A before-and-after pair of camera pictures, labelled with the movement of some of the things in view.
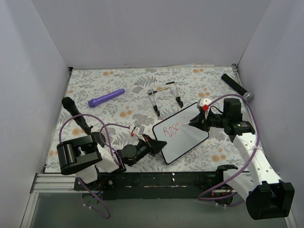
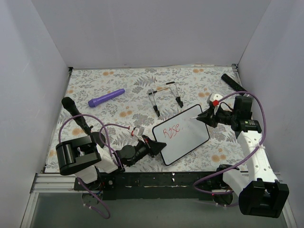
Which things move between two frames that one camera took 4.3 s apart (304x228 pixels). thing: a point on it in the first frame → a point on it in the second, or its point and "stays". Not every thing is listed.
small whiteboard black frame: (180, 136) stays
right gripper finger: (197, 119) → (208, 113)
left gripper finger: (148, 138) stays
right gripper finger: (201, 125) → (208, 120)
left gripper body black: (149, 145) stays
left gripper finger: (156, 146) stays
